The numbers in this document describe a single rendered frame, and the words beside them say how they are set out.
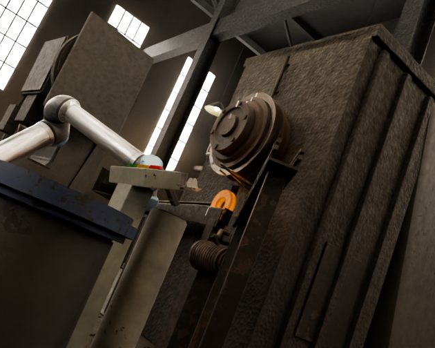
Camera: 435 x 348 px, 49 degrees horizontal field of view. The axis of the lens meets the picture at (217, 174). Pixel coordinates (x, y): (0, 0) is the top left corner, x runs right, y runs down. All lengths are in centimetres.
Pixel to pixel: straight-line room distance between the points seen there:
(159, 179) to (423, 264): 180
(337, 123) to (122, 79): 315
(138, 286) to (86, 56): 363
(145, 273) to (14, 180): 68
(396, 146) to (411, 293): 76
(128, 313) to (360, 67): 151
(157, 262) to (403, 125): 156
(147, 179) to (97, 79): 365
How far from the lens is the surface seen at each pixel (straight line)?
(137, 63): 510
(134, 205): 132
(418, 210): 266
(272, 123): 226
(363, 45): 240
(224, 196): 231
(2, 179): 83
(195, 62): 1000
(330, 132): 220
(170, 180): 129
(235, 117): 235
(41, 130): 221
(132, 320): 143
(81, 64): 480
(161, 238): 141
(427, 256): 277
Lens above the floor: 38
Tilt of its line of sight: 12 degrees up
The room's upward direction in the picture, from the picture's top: 23 degrees clockwise
